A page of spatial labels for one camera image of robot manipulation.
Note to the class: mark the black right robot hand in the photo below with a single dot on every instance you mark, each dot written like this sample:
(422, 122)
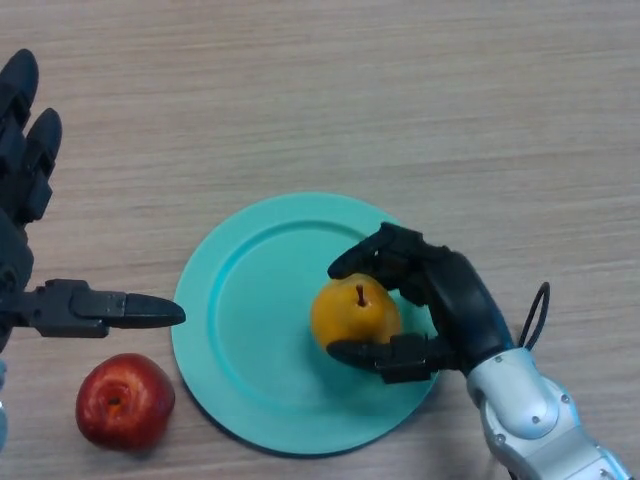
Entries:
(450, 305)

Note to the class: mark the green round plate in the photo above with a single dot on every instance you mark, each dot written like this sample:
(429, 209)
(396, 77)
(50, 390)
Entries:
(260, 325)

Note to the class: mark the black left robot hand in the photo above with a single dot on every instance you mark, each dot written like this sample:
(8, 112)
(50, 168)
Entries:
(17, 250)

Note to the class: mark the red apple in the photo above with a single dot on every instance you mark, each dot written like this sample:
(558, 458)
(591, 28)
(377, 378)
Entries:
(125, 402)

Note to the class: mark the yellow pear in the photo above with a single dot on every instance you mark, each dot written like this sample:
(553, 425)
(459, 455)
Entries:
(350, 315)

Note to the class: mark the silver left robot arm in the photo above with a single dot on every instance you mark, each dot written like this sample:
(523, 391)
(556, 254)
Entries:
(3, 405)

